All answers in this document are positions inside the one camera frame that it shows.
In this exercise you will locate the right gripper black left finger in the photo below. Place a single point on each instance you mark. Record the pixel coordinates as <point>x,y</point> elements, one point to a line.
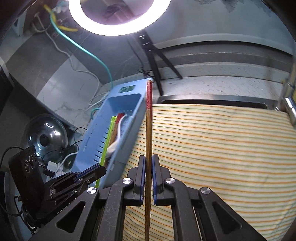
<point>98,214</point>

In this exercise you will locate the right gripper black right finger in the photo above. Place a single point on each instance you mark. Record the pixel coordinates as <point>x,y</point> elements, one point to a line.
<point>198,214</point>

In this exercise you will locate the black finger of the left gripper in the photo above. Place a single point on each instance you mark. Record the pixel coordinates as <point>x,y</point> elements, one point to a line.
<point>91,174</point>

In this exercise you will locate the white ceramic spoon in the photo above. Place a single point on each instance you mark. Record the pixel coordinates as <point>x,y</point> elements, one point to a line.
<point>112,147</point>

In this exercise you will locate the green plastic spoon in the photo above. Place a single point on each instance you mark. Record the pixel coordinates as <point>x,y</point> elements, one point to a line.
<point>109,134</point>

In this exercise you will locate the chrome kitchen faucet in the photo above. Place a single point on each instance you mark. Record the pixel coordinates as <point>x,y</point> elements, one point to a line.
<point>286,102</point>

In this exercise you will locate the blue plastic utensil basket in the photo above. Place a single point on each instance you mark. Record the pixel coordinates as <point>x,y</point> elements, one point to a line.
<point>128,98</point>

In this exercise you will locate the steel pot lid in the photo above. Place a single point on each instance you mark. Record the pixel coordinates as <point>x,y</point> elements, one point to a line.
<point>46,133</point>

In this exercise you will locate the striped yellow cloth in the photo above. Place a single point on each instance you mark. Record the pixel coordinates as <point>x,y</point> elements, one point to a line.
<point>245,155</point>

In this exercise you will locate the black tripod stand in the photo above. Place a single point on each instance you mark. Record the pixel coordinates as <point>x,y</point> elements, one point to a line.
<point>150,51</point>

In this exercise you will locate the black camera box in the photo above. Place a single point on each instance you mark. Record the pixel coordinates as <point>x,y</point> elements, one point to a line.
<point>24,168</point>

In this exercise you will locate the white ring light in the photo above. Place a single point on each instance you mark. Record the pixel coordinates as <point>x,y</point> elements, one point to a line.
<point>116,18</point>

